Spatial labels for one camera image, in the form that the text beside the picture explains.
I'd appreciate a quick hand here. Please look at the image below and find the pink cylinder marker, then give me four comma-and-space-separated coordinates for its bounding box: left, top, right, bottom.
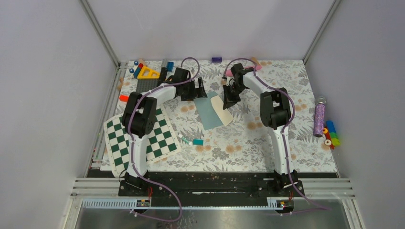
225, 65, 262, 77

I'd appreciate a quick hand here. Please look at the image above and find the small teal block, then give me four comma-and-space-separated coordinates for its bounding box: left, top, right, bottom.
192, 139, 204, 146

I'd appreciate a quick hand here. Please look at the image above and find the purple small brick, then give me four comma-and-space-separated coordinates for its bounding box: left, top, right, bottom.
211, 57, 223, 63

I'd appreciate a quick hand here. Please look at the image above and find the grey lego baseplate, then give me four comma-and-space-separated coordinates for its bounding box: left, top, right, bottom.
133, 60, 168, 93

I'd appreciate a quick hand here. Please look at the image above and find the small red block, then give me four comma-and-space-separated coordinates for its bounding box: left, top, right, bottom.
119, 95, 129, 103

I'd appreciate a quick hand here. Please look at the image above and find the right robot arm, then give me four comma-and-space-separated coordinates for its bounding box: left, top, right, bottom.
222, 63, 298, 197

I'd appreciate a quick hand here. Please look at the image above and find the purple glitter tube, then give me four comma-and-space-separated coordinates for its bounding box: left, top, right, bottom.
313, 96, 326, 137

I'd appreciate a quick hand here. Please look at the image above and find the yellow triangle toy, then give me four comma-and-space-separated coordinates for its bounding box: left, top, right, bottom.
137, 66, 160, 80

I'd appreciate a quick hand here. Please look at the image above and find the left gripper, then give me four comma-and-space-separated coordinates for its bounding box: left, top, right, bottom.
181, 78, 207, 102

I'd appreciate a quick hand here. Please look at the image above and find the blue lego brick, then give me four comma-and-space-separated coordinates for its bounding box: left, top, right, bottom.
166, 62, 174, 72

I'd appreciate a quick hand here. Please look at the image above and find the floral table mat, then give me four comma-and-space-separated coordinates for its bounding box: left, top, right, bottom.
118, 60, 338, 173

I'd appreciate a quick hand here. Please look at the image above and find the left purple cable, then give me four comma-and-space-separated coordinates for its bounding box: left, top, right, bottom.
126, 57, 201, 222

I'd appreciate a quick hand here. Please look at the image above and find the green white glue stick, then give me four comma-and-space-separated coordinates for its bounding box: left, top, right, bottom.
178, 134, 192, 146

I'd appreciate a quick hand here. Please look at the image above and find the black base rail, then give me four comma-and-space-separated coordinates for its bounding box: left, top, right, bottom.
118, 171, 304, 208

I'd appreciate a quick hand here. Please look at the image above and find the colourful stacked brick toy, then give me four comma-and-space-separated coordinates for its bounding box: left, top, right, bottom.
322, 120, 341, 149

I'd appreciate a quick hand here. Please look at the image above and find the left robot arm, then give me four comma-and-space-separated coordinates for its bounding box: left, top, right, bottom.
121, 68, 207, 196

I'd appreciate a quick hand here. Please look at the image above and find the green white checkerboard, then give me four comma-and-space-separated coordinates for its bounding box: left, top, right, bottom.
104, 106, 181, 177

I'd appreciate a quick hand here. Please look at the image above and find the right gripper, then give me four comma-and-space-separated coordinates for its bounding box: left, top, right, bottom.
223, 83, 246, 111

